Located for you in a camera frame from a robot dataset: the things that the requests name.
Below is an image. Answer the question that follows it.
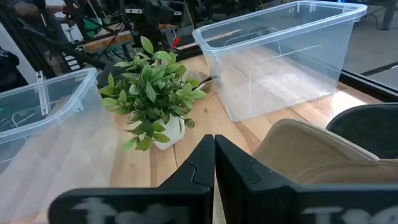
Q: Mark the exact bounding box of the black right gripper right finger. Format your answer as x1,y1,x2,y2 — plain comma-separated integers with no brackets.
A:
215,134,398,224

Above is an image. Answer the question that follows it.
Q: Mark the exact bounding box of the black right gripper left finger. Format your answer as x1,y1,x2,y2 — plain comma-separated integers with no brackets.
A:
48,134,215,224

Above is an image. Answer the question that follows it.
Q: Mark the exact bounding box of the beige corduroy cap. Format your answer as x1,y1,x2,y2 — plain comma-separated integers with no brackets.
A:
252,118,398,185

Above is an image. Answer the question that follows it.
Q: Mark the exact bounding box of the artificial green plant white pot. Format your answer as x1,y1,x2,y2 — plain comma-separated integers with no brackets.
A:
98,35,208,153

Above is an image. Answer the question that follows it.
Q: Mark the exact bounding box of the grey fabric cap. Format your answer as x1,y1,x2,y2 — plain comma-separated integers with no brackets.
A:
186,70,215,91

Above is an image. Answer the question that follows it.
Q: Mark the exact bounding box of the tall clear plastic storage bin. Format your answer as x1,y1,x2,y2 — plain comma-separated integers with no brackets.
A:
192,0,368,123

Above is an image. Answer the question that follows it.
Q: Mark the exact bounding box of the dark green cap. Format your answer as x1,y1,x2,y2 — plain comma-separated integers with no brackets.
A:
325,103,398,160

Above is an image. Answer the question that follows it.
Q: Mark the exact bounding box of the black aluminium rig strut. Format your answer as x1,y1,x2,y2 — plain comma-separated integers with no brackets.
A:
0,6,106,78

